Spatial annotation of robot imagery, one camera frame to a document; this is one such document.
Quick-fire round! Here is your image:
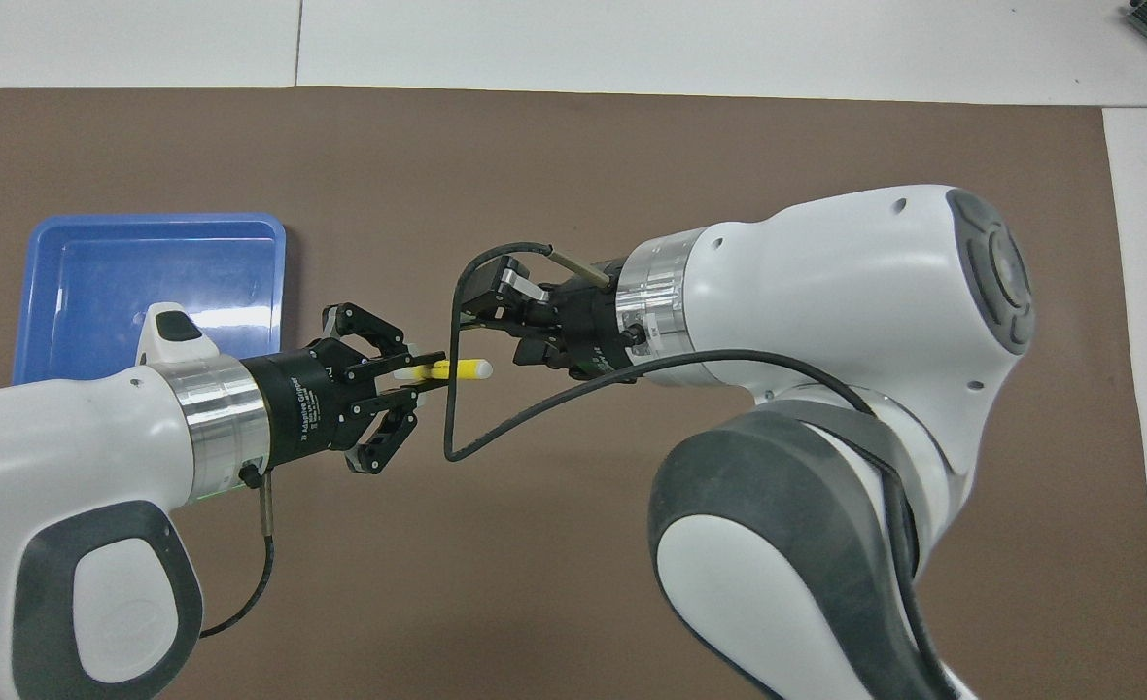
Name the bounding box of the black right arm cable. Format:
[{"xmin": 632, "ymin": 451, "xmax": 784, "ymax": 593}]
[{"xmin": 445, "ymin": 243, "xmax": 939, "ymax": 700}]

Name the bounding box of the brown table mat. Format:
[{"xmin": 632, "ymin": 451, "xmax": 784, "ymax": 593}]
[{"xmin": 0, "ymin": 86, "xmax": 1147, "ymax": 700}]

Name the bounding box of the yellow pen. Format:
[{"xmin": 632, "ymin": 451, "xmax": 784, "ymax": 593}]
[{"xmin": 394, "ymin": 360, "xmax": 494, "ymax": 382}]

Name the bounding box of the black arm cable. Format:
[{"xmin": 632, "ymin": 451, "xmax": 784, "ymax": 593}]
[
  {"xmin": 445, "ymin": 243, "xmax": 939, "ymax": 700},
  {"xmin": 199, "ymin": 467, "xmax": 278, "ymax": 640}
]

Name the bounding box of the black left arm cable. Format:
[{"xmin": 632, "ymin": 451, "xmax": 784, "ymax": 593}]
[{"xmin": 199, "ymin": 467, "xmax": 278, "ymax": 640}]

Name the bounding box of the blue plastic tray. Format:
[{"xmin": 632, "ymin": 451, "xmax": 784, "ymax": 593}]
[{"xmin": 12, "ymin": 213, "xmax": 288, "ymax": 385}]

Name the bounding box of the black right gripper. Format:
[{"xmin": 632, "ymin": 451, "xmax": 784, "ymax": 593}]
[{"xmin": 464, "ymin": 255, "xmax": 633, "ymax": 380}]

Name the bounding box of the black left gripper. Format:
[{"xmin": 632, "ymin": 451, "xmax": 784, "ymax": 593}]
[{"xmin": 241, "ymin": 303, "xmax": 448, "ymax": 474}]

